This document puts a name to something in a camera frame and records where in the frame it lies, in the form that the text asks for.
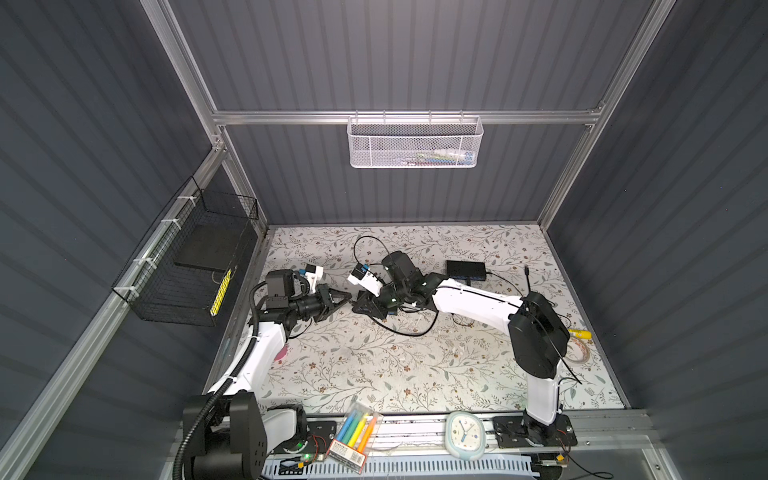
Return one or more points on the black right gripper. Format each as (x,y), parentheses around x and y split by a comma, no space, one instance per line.
(373,304)

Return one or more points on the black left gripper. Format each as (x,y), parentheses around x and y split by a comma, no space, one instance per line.
(324,295)

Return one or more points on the black ribbed network switch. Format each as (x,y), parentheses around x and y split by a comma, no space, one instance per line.
(466,270)

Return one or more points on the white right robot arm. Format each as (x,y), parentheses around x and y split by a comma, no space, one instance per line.
(537,335)

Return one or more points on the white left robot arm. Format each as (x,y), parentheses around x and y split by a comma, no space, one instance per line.
(225,433)

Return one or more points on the pink tape roll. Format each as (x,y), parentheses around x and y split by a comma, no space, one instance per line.
(282,353)

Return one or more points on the pack of coloured markers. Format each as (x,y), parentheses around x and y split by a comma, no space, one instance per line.
(351,444)

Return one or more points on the small mint desk clock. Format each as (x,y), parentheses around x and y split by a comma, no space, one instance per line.
(464,436)

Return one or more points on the clear tape roll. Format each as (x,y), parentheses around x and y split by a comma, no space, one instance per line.
(578,351)

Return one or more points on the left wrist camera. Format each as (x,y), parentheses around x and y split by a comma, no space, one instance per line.
(313,274)

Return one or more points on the white wire mesh basket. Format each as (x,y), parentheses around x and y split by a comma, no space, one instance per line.
(414,142)

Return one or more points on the black wire wall basket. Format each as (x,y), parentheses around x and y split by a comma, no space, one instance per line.
(173,277)

